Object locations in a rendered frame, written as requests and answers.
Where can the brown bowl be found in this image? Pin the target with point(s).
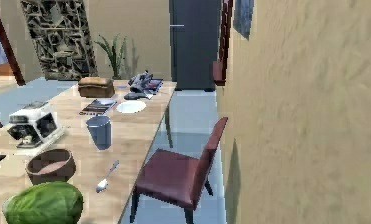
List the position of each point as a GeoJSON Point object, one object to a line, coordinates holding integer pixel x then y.
{"type": "Point", "coordinates": [51, 165]}

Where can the black and silver small appliance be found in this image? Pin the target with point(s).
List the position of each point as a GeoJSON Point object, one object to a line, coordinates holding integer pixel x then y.
{"type": "Point", "coordinates": [143, 84]}

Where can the white plate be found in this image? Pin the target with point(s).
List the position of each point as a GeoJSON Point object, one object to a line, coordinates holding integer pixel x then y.
{"type": "Point", "coordinates": [131, 107]}

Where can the light wooden dining table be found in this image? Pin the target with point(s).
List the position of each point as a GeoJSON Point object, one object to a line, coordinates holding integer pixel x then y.
{"type": "Point", "coordinates": [133, 140]}

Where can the dark red chair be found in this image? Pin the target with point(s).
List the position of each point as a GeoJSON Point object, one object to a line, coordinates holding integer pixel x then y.
{"type": "Point", "coordinates": [173, 176]}

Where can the dark grey fridge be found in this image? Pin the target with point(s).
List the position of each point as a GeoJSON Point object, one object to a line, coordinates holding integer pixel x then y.
{"type": "Point", "coordinates": [194, 45]}

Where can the dark striped book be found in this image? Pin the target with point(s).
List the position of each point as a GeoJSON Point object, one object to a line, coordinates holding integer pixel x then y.
{"type": "Point", "coordinates": [98, 106]}

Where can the grey blue cup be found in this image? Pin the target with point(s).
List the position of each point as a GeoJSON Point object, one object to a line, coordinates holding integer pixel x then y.
{"type": "Point", "coordinates": [99, 131]}

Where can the green house plant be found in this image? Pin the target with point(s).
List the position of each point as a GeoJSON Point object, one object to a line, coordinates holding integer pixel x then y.
{"type": "Point", "coordinates": [114, 55]}

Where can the brown bread loaf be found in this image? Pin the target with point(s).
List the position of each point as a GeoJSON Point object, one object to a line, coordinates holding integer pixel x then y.
{"type": "Point", "coordinates": [95, 87]}

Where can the silver spoon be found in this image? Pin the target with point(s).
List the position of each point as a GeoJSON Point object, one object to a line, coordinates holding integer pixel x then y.
{"type": "Point", "coordinates": [106, 178]}

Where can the blue grey framed picture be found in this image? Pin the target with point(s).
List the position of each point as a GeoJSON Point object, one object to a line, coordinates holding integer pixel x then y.
{"type": "Point", "coordinates": [243, 16]}

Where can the white coffee machine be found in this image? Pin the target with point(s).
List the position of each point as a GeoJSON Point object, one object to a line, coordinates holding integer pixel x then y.
{"type": "Point", "coordinates": [33, 125]}

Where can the green lettuce head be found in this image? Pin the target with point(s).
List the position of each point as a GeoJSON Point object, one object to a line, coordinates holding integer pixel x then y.
{"type": "Point", "coordinates": [44, 204]}

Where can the dark red wall shelf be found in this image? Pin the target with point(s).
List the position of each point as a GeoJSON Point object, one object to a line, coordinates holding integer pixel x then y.
{"type": "Point", "coordinates": [223, 50]}

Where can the patterned black and beige wall panel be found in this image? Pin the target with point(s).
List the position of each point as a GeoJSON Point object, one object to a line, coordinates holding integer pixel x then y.
{"type": "Point", "coordinates": [59, 40]}

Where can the dark red door frame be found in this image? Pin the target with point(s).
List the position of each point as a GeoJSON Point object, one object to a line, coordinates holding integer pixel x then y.
{"type": "Point", "coordinates": [6, 43]}

